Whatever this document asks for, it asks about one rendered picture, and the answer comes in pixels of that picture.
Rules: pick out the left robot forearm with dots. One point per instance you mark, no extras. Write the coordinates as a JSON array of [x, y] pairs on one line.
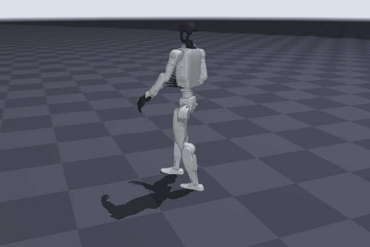
[[157, 86]]

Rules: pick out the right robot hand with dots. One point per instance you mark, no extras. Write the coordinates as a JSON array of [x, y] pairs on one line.
[[173, 82]]

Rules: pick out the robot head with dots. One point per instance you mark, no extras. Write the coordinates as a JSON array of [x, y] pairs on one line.
[[187, 27]]

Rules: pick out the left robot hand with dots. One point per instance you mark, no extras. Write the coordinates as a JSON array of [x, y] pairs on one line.
[[142, 101]]

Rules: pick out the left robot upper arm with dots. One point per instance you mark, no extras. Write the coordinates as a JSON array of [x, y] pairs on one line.
[[174, 57]]

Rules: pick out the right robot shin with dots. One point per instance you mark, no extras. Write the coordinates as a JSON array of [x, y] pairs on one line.
[[177, 156]]

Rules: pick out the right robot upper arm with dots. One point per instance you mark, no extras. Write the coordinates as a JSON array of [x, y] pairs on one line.
[[203, 73]]

